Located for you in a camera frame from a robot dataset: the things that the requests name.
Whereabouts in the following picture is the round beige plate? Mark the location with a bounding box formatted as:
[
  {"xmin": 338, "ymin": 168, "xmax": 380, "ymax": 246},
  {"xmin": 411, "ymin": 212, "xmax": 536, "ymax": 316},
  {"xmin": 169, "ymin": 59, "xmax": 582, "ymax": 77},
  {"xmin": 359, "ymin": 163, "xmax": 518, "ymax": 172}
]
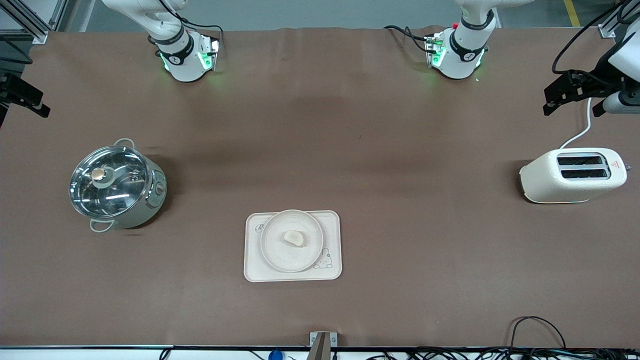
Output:
[{"xmin": 260, "ymin": 209, "xmax": 325, "ymax": 273}]

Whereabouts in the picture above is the cream two-slot toaster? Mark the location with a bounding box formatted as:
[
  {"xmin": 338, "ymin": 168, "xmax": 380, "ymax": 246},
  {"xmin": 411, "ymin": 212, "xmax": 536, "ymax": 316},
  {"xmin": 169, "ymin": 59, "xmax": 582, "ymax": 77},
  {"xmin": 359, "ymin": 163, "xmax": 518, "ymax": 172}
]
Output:
[{"xmin": 519, "ymin": 147, "xmax": 632, "ymax": 204}]

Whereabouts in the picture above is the glass pot lid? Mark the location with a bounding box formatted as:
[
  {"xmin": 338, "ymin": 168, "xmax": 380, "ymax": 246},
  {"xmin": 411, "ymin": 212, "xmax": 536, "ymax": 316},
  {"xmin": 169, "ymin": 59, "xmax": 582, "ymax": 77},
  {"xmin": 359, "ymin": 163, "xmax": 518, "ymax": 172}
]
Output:
[{"xmin": 69, "ymin": 145, "xmax": 150, "ymax": 219}]

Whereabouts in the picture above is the grey electric cooking pot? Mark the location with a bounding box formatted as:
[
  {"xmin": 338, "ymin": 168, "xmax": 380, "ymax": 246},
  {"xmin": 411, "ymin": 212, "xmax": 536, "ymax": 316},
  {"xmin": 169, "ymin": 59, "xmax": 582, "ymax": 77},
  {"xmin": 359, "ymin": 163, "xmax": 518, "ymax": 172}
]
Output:
[{"xmin": 69, "ymin": 138, "xmax": 168, "ymax": 233}]

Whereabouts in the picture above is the brown table mat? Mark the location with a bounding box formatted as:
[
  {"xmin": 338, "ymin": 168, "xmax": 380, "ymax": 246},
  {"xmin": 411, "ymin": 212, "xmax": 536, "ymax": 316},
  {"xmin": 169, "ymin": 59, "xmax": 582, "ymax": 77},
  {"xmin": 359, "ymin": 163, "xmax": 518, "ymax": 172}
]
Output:
[{"xmin": 0, "ymin": 26, "xmax": 640, "ymax": 349}]

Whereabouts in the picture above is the beige rabbit print tray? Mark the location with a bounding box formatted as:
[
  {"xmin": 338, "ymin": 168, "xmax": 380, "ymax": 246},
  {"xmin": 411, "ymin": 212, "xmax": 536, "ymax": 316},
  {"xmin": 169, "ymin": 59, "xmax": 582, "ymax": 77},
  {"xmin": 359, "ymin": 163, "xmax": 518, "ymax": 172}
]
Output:
[{"xmin": 243, "ymin": 210, "xmax": 343, "ymax": 283}]

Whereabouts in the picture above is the white toaster power cable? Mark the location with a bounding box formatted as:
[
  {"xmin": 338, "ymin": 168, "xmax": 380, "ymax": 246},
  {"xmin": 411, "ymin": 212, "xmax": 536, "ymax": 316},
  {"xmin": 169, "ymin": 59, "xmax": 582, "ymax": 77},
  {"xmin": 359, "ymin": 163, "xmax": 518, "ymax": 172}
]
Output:
[{"xmin": 559, "ymin": 97, "xmax": 594, "ymax": 150}]

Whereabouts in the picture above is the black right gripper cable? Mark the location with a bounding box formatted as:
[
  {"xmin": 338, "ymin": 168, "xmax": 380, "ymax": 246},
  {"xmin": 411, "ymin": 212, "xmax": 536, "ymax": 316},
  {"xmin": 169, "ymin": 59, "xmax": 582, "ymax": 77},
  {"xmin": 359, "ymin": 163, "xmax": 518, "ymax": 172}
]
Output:
[{"xmin": 0, "ymin": 34, "xmax": 34, "ymax": 66}]

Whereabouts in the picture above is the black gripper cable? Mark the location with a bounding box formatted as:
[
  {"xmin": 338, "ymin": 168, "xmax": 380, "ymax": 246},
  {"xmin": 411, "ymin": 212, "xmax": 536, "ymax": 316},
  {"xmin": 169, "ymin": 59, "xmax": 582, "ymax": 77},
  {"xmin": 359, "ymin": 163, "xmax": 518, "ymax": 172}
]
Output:
[
  {"xmin": 0, "ymin": 34, "xmax": 34, "ymax": 66},
  {"xmin": 551, "ymin": 0, "xmax": 637, "ymax": 90}
]

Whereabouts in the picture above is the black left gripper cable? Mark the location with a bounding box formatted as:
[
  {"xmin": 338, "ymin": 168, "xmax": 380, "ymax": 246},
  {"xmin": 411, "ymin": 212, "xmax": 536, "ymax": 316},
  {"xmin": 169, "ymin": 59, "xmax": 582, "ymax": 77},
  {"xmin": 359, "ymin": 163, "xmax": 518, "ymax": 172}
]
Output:
[{"xmin": 551, "ymin": 0, "xmax": 637, "ymax": 90}]

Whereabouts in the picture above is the aluminium frame profile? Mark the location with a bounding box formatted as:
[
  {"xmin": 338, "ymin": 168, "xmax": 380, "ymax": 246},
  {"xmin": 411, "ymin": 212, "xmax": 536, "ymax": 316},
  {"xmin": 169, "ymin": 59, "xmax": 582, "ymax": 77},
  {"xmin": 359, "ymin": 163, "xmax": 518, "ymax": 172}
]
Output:
[
  {"xmin": 0, "ymin": 0, "xmax": 69, "ymax": 45},
  {"xmin": 599, "ymin": 0, "xmax": 632, "ymax": 39}
]

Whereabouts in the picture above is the black left arm base cable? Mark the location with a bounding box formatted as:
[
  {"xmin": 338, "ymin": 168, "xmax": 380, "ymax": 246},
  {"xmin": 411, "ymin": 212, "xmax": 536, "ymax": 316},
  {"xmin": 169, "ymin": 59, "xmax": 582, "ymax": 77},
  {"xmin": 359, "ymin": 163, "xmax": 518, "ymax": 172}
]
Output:
[{"xmin": 383, "ymin": 24, "xmax": 432, "ymax": 54}]

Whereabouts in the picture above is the black arm base cable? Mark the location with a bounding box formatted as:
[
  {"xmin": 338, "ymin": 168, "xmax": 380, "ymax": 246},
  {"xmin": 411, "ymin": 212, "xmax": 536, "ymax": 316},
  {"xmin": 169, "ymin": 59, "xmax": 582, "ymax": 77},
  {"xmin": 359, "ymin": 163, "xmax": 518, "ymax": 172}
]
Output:
[
  {"xmin": 159, "ymin": 0, "xmax": 224, "ymax": 42},
  {"xmin": 383, "ymin": 24, "xmax": 432, "ymax": 54}
]

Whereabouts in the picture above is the black right arm base cable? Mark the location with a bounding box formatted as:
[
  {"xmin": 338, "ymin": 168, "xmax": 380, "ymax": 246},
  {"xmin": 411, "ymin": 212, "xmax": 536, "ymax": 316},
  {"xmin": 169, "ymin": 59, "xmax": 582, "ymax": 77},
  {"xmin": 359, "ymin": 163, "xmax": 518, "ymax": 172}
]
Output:
[{"xmin": 159, "ymin": 0, "xmax": 224, "ymax": 42}]

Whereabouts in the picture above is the black looped cable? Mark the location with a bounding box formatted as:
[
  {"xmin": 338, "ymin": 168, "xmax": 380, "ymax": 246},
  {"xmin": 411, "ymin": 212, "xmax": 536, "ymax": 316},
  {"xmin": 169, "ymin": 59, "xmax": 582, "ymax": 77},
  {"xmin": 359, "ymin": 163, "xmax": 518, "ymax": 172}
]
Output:
[{"xmin": 509, "ymin": 315, "xmax": 567, "ymax": 351}]

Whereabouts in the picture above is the black cable bundle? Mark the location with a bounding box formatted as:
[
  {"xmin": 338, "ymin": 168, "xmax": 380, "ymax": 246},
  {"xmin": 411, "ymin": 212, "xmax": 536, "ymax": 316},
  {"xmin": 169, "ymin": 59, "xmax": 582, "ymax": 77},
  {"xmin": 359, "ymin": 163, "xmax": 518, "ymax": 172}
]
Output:
[{"xmin": 407, "ymin": 346, "xmax": 640, "ymax": 360}]

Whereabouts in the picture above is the grey metal camera bracket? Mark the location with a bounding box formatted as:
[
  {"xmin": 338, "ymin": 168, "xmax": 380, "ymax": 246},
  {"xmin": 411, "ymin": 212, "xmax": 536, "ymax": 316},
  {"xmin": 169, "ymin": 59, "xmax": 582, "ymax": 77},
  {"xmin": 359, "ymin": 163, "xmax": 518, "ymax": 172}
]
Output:
[{"xmin": 309, "ymin": 331, "xmax": 338, "ymax": 360}]

